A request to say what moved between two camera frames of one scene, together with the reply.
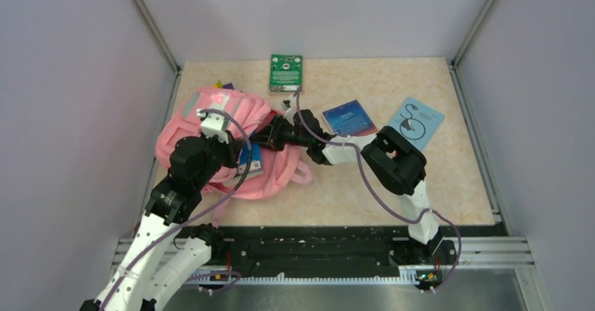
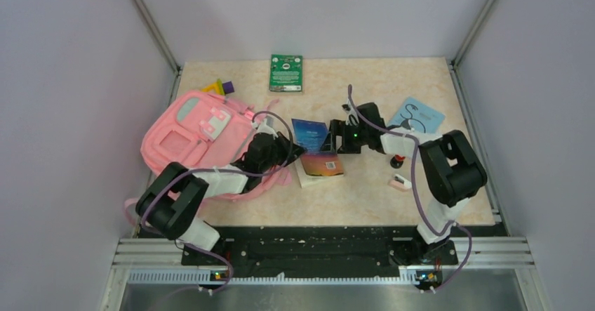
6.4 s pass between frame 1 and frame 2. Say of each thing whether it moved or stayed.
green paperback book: stayed
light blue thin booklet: stayed
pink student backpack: moved
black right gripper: moved
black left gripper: moved
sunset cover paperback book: moved
